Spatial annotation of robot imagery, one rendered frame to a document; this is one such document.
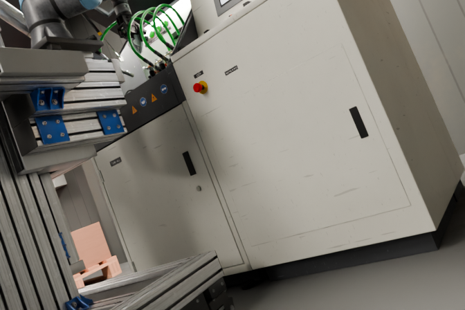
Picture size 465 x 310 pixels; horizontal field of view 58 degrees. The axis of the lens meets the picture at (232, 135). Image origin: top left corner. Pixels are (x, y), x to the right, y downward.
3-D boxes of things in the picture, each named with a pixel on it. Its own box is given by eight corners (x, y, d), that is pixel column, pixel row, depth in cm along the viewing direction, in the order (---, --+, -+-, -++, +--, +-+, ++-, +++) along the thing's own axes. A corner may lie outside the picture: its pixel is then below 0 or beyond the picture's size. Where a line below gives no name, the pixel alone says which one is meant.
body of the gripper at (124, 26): (120, 39, 208) (112, 17, 209) (133, 40, 215) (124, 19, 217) (129, 32, 204) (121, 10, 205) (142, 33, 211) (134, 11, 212)
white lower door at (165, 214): (139, 287, 200) (91, 155, 206) (142, 285, 202) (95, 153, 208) (242, 263, 163) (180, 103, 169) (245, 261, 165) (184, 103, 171)
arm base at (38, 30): (49, 41, 131) (39, 12, 131) (24, 63, 138) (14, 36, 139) (88, 44, 143) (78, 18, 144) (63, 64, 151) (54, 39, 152)
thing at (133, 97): (93, 153, 205) (82, 122, 207) (101, 151, 209) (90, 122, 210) (178, 103, 170) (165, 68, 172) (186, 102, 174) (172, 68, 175)
